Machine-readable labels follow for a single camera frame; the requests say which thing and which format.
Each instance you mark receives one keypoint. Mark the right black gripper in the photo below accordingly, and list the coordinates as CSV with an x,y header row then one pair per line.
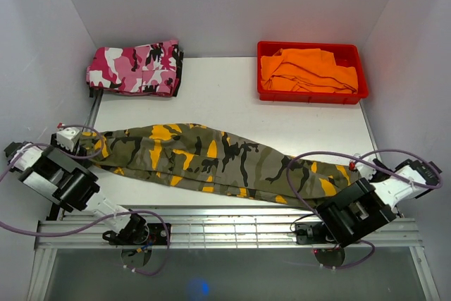
x,y
376,174

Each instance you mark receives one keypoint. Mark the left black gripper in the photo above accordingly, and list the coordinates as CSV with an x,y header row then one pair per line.
x,y
85,162

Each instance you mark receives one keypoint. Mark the yellow camouflage trousers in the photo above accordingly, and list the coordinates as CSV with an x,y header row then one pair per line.
x,y
195,157

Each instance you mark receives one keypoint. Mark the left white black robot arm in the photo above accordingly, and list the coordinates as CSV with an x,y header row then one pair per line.
x,y
72,187

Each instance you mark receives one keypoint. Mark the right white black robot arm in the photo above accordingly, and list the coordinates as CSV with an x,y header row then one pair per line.
x,y
367,205

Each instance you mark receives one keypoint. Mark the pink camouflage folded trousers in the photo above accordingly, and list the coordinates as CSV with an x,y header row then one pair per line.
x,y
145,70

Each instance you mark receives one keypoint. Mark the orange cloth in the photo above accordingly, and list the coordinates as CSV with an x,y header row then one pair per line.
x,y
307,70

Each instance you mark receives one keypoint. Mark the red plastic bin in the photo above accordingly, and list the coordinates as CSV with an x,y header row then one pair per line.
x,y
345,55

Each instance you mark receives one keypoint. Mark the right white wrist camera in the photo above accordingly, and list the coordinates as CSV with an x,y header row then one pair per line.
x,y
353,163

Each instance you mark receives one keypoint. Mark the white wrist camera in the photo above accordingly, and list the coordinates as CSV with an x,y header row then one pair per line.
x,y
353,163
67,138

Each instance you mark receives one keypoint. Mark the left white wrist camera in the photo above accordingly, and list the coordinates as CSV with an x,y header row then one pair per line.
x,y
67,138

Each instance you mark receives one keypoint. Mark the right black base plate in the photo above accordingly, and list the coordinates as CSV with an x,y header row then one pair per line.
x,y
316,233

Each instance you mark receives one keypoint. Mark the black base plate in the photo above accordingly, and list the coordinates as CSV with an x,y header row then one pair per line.
x,y
316,233
142,234

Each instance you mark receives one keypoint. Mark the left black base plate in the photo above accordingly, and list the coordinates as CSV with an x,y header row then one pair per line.
x,y
142,234

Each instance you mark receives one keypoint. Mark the aluminium rail frame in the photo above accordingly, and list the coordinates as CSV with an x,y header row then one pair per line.
x,y
216,221

